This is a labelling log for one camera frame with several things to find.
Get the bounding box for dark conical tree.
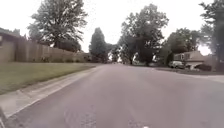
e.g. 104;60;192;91
88;27;110;64

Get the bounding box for grey asphalt road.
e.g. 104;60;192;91
3;63;224;128

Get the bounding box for tall broad tree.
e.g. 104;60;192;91
116;3;170;67

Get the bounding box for pale vehicle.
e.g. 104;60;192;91
168;60;186;70

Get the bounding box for large leafy tree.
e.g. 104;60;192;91
27;0;89;53

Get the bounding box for round leafy tree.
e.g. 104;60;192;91
159;27;203;67

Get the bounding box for brown wooden fence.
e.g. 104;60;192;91
0;36;88;64

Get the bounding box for grass verge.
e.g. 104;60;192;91
153;66;224;76

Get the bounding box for tan house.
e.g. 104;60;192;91
173;50;216;71

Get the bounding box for green grass lawn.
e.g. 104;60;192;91
0;61;98;96

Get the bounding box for pale concrete kerb strip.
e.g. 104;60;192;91
0;64;101;119

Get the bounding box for brick building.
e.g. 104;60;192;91
0;27;23;44

